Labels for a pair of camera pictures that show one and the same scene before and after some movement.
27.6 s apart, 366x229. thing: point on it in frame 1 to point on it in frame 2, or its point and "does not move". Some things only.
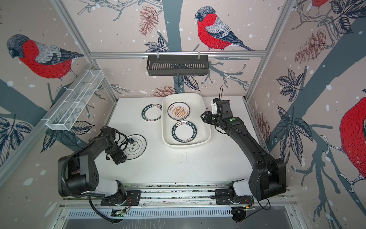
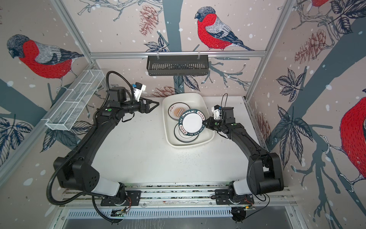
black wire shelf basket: [177, 66] does not move
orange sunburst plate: [178, 110] does not move
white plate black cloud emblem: [135, 150] to [182, 137]
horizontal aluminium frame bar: [174, 55] does not move
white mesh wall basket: [64, 117] does not move
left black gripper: [117, 158] to [147, 109]
